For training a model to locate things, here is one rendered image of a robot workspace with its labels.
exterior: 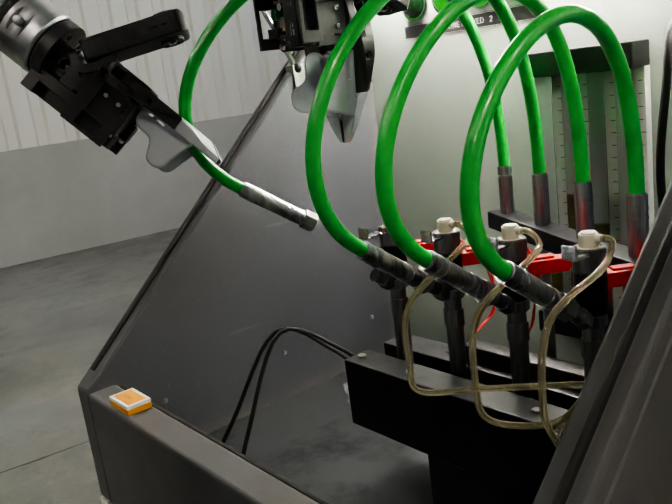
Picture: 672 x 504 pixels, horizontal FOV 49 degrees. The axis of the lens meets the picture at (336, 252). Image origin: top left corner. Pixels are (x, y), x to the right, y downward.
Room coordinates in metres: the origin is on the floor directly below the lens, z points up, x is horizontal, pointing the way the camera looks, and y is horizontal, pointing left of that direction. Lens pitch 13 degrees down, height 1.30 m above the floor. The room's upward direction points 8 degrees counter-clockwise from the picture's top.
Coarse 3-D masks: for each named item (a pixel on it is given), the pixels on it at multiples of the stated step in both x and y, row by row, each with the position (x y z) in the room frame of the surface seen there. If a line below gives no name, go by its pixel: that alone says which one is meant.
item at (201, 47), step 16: (240, 0) 0.83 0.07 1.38; (448, 0) 0.90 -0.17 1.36; (224, 16) 0.82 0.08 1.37; (464, 16) 0.90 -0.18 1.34; (208, 32) 0.82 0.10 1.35; (208, 48) 0.82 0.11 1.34; (480, 48) 0.90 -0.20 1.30; (192, 64) 0.81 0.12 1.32; (480, 64) 0.91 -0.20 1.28; (192, 80) 0.81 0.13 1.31; (496, 112) 0.91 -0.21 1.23; (496, 128) 0.91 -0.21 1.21; (496, 144) 0.91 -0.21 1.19; (208, 160) 0.81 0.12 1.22; (224, 176) 0.81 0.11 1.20
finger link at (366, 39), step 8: (368, 24) 0.73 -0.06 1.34; (368, 32) 0.73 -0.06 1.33; (360, 40) 0.73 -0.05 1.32; (368, 40) 0.73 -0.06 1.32; (352, 48) 0.74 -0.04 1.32; (360, 48) 0.73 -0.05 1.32; (368, 48) 0.73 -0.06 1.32; (360, 56) 0.73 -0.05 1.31; (368, 56) 0.73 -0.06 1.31; (360, 64) 0.73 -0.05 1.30; (368, 64) 0.73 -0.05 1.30; (360, 72) 0.74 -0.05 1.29; (368, 72) 0.74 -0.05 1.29; (360, 80) 0.74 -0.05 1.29; (368, 80) 0.74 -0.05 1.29; (360, 88) 0.74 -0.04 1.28; (368, 88) 0.74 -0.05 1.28
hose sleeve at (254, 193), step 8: (248, 184) 0.82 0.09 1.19; (240, 192) 0.82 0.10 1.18; (248, 192) 0.82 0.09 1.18; (256, 192) 0.82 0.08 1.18; (264, 192) 0.83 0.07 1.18; (248, 200) 0.82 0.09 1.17; (256, 200) 0.82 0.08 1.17; (264, 200) 0.82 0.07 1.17; (272, 200) 0.83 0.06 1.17; (280, 200) 0.83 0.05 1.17; (272, 208) 0.83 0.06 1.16; (280, 208) 0.83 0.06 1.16; (288, 208) 0.83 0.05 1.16; (296, 208) 0.83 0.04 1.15; (288, 216) 0.83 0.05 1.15; (296, 216) 0.83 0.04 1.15; (304, 216) 0.84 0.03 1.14
